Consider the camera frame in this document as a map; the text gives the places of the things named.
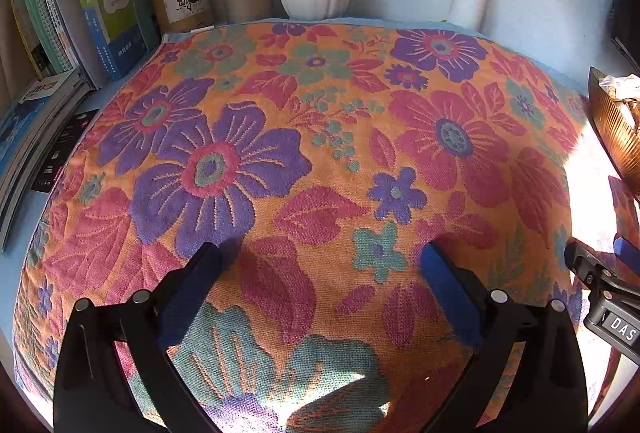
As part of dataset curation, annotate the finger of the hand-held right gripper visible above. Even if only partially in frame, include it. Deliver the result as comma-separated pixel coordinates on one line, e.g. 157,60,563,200
613,236,640,260
564,240,626,294

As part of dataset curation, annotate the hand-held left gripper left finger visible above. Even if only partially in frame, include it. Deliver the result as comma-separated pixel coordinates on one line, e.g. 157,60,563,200
52,240,226,433

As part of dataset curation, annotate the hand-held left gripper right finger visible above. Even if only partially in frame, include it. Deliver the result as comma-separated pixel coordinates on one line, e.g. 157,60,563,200
421,243,590,433

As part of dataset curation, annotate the amber ribbed glass bowl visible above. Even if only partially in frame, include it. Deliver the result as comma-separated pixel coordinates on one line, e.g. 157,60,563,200
587,65,640,186

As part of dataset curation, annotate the white bread packet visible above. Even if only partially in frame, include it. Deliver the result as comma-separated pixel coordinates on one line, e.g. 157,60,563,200
597,73,640,100

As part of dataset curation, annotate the black remote control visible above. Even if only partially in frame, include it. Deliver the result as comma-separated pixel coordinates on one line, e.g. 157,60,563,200
30,109,101,194

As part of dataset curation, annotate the floral woven table cloth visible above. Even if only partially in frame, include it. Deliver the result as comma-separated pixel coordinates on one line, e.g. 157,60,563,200
12,20,640,433

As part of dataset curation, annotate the stack of flat books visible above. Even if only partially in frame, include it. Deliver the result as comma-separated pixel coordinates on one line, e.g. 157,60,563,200
0,65,98,254

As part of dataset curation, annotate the row of thin upright books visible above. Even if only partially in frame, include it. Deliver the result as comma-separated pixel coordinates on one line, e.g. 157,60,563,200
7,0,68,81

